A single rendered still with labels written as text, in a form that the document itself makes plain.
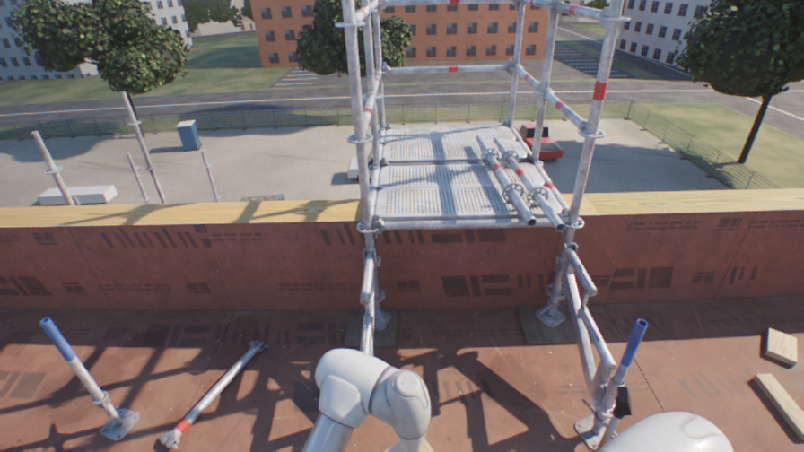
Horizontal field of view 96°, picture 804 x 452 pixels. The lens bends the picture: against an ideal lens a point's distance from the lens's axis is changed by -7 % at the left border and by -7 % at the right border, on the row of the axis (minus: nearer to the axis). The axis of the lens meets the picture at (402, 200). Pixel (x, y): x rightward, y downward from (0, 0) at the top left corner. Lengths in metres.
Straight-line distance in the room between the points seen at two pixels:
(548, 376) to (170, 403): 2.03
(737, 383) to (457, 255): 1.65
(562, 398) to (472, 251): 0.90
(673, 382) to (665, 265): 0.69
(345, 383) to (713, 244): 2.41
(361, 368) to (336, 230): 1.29
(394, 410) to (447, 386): 1.24
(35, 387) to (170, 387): 0.82
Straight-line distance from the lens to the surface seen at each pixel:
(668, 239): 2.76
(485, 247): 2.35
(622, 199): 2.65
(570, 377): 2.45
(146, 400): 2.66
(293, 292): 2.64
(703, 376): 2.77
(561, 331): 2.62
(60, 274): 3.36
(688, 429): 0.76
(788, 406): 2.83
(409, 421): 1.08
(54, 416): 2.90
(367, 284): 1.97
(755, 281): 3.38
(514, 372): 2.39
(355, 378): 1.09
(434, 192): 2.33
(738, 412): 2.70
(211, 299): 2.89
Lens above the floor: 1.90
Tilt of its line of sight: 30 degrees down
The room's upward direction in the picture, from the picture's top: 2 degrees counter-clockwise
